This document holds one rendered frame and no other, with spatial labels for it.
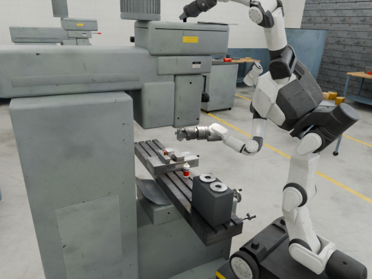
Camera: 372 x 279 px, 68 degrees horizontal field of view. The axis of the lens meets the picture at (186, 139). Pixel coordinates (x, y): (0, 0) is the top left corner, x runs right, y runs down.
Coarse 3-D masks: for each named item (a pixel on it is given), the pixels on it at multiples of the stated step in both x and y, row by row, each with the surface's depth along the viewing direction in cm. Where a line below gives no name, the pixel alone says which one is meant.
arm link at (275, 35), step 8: (280, 0) 120; (256, 8) 118; (280, 8) 121; (256, 16) 120; (264, 16) 118; (272, 16) 119; (280, 16) 120; (264, 24) 121; (272, 24) 121; (280, 24) 121; (264, 32) 127; (272, 32) 123; (280, 32) 123; (272, 40) 126; (280, 40) 126; (272, 48) 129; (280, 48) 128
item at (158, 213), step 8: (144, 200) 179; (144, 208) 182; (152, 208) 168; (160, 208) 168; (168, 208) 170; (176, 208) 173; (152, 216) 169; (160, 216) 170; (168, 216) 173; (176, 216) 176
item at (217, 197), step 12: (204, 180) 146; (216, 180) 149; (192, 192) 155; (204, 192) 143; (216, 192) 138; (228, 192) 139; (192, 204) 158; (204, 204) 145; (216, 204) 137; (228, 204) 141; (204, 216) 147; (216, 216) 140; (228, 216) 145
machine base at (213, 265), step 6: (222, 258) 215; (204, 264) 209; (210, 264) 209; (216, 264) 209; (222, 264) 209; (192, 270) 203; (198, 270) 203; (204, 270) 204; (210, 270) 204; (174, 276) 197; (180, 276) 198; (186, 276) 198; (192, 276) 198; (198, 276) 198; (204, 276) 199; (210, 276) 199
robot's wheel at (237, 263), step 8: (232, 256) 172; (240, 256) 167; (248, 256) 166; (232, 264) 174; (240, 264) 171; (248, 264) 164; (256, 264) 164; (240, 272) 173; (248, 272) 168; (256, 272) 163
